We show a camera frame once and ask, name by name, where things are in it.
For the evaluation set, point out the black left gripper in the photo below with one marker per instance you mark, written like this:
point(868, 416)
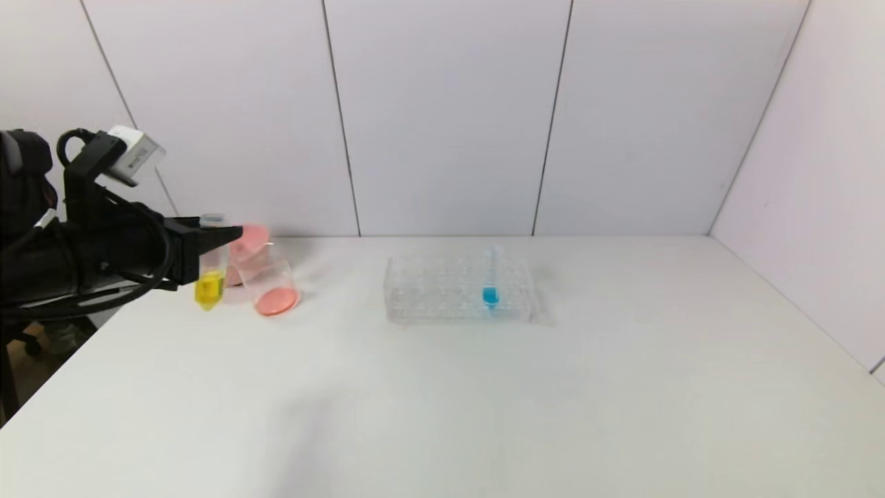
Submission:
point(185, 251)

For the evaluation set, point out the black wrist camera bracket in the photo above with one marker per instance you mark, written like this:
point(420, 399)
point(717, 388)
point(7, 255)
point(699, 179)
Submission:
point(86, 173)

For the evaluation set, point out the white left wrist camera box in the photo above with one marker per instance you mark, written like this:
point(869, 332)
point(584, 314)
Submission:
point(138, 155)

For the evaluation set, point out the test tube with blue pigment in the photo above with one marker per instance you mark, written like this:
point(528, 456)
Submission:
point(490, 296)

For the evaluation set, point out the clear glass beaker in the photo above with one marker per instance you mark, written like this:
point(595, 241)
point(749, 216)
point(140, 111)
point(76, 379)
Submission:
point(276, 299)

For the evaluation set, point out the test tube with yellow pigment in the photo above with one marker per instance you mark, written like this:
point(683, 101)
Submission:
point(209, 289)

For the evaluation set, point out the pink bowl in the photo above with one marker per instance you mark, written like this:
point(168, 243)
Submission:
point(252, 238)

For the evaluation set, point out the dark furniture beside table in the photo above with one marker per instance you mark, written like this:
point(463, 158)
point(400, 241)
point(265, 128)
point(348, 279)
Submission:
point(41, 360)

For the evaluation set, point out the clear acrylic test tube rack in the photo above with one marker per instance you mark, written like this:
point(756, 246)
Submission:
point(442, 297)

